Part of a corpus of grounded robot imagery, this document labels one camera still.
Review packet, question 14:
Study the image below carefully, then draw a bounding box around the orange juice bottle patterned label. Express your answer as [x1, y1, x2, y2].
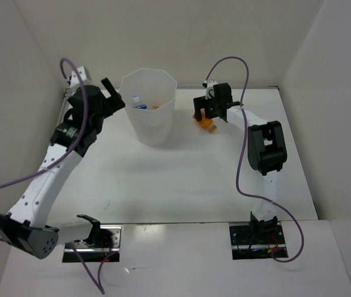
[192, 109, 217, 133]

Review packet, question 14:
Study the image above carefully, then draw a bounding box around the blue label Pocari Sweat bottle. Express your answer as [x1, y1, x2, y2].
[132, 95, 148, 110]

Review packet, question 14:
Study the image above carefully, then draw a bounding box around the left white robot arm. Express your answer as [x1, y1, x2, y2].
[0, 78, 125, 259]

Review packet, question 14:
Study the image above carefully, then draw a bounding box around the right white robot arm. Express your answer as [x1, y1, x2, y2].
[193, 80, 287, 243]

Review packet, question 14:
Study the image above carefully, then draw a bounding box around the white octagonal bin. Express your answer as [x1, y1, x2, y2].
[119, 68, 177, 147]

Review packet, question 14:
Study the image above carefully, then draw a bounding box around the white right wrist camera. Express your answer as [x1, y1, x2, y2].
[202, 79, 217, 100]

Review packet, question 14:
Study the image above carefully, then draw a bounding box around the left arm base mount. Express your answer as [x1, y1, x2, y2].
[70, 224, 122, 263]

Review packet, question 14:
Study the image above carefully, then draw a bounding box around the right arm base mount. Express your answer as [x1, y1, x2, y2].
[229, 215, 288, 260]

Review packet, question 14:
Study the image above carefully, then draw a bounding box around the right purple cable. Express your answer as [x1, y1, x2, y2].
[205, 56, 305, 264]

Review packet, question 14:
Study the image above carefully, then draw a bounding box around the purple cable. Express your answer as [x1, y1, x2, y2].
[0, 57, 107, 295]
[205, 56, 305, 264]

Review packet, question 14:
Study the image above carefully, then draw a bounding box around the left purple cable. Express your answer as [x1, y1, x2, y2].
[0, 57, 107, 295]

